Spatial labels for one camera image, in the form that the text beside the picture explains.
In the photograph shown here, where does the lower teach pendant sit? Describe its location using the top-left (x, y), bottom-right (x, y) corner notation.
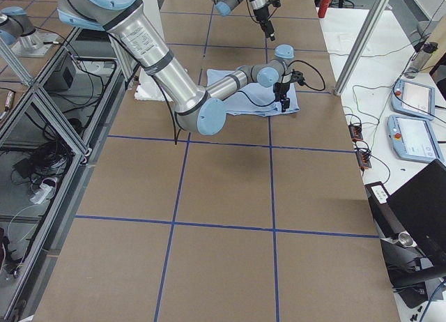
top-left (387, 115), bottom-right (444, 163)

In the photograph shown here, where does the light blue t-shirt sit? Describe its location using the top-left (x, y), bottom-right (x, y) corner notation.
top-left (224, 83), bottom-right (300, 117)

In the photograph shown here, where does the clear water bottle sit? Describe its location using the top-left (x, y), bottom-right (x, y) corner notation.
top-left (405, 42), bottom-right (438, 79)

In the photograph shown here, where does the aluminium frame post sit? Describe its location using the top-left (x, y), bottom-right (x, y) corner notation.
top-left (334, 0), bottom-right (389, 96)

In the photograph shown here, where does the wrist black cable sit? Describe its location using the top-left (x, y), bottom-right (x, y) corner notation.
top-left (215, 0), bottom-right (279, 23)
top-left (172, 59), bottom-right (328, 145)

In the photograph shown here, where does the orange black connector block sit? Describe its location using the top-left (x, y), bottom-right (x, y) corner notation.
top-left (348, 123), bottom-right (364, 141)

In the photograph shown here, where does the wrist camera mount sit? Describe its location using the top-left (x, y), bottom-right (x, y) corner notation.
top-left (290, 70), bottom-right (306, 86)
top-left (266, 0), bottom-right (282, 8)

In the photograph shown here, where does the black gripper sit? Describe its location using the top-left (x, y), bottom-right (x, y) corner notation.
top-left (273, 82), bottom-right (291, 112)
top-left (253, 6), bottom-right (275, 40)

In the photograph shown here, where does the red fire extinguisher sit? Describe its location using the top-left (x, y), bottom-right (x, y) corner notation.
top-left (318, 0), bottom-right (331, 19)

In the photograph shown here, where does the teach pendant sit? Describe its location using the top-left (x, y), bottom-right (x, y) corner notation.
top-left (391, 79), bottom-right (435, 120)
top-left (387, 115), bottom-right (444, 163)

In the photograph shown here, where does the upper teach pendant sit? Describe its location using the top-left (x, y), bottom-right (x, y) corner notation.
top-left (391, 79), bottom-right (435, 120)

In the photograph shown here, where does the aluminium frame cabinet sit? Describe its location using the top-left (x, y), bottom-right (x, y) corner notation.
top-left (1, 29), bottom-right (134, 321)

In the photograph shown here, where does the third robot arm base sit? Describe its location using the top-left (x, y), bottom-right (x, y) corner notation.
top-left (1, 6), bottom-right (52, 58)

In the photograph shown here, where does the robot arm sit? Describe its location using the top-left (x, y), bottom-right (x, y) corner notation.
top-left (211, 0), bottom-right (281, 41)
top-left (57, 0), bottom-right (294, 135)

